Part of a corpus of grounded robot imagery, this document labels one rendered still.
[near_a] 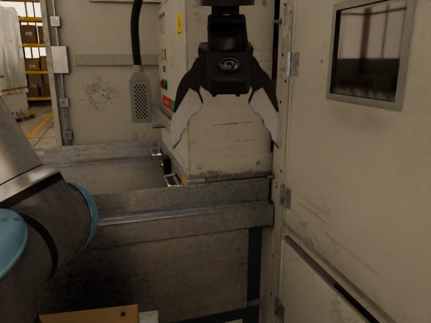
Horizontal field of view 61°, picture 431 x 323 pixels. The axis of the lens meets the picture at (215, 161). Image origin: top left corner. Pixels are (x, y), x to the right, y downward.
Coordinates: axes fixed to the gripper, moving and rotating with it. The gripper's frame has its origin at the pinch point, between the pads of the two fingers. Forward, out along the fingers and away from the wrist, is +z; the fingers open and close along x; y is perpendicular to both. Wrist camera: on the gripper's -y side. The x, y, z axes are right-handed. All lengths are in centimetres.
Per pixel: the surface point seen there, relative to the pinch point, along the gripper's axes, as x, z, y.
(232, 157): -2.4, 19.7, 41.1
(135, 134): 36, 33, 95
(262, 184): -10.4, 26.6, 39.1
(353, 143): -21.2, 2.7, 9.4
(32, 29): 494, 64, 960
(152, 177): 23, 35, 59
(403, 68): -23.7, -10.7, 2.7
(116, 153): 41, 35, 80
